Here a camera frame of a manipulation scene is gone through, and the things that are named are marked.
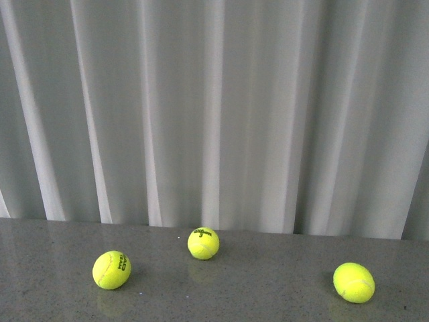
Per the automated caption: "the Wilson yellow tennis ball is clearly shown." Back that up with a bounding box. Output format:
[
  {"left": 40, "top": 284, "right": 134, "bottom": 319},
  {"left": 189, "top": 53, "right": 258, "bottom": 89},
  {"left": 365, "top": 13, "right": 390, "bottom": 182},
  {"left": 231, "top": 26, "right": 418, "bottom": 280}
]
[{"left": 187, "top": 227, "right": 220, "bottom": 260}]

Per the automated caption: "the plain yellow tennis ball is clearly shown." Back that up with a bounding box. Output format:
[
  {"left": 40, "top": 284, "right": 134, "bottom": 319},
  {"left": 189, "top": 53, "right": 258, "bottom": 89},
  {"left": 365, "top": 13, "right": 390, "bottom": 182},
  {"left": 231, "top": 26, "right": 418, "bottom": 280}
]
[{"left": 332, "top": 262, "right": 375, "bottom": 304}]

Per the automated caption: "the Head Team yellow tennis ball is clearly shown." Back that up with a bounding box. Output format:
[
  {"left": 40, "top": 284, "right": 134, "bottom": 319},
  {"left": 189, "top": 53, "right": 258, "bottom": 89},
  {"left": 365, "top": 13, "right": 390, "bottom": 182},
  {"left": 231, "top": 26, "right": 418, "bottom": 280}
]
[{"left": 92, "top": 250, "right": 131, "bottom": 290}]

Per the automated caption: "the white pleated curtain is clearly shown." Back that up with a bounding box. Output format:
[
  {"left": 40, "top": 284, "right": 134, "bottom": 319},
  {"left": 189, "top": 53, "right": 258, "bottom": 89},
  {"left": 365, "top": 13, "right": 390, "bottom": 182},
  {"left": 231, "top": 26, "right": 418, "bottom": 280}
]
[{"left": 1, "top": 1, "right": 428, "bottom": 239}]

